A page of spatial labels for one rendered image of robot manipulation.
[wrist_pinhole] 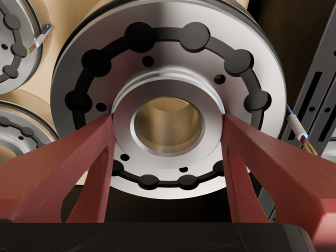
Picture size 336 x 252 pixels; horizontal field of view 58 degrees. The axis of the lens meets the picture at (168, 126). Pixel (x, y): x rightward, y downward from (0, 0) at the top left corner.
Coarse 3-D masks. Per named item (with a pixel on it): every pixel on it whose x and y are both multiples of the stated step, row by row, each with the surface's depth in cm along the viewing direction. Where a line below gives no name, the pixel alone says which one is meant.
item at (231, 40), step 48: (144, 0) 10; (192, 0) 10; (96, 48) 11; (144, 48) 12; (192, 48) 12; (240, 48) 11; (96, 96) 12; (240, 96) 12; (144, 192) 16; (192, 192) 16
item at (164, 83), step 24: (168, 72) 12; (120, 96) 12; (144, 96) 12; (168, 96) 12; (192, 96) 12; (216, 96) 12; (120, 120) 13; (216, 120) 12; (120, 144) 13; (144, 144) 14; (192, 144) 13; (216, 144) 13; (168, 168) 14
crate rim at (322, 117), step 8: (328, 88) 16; (328, 96) 16; (320, 104) 17; (328, 104) 16; (320, 112) 17; (328, 112) 17; (320, 120) 17; (328, 120) 18; (312, 128) 18; (320, 128) 18; (328, 128) 18; (312, 136) 18; (320, 136) 18; (328, 136) 18; (312, 144) 18; (320, 144) 18; (320, 152) 19; (272, 216) 22
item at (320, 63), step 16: (320, 32) 14; (320, 48) 15; (304, 64) 16; (320, 64) 15; (304, 80) 16; (320, 80) 16; (304, 96) 16; (320, 96) 16; (304, 112) 17; (288, 128) 17; (304, 128) 17; (256, 192) 21; (272, 208) 22
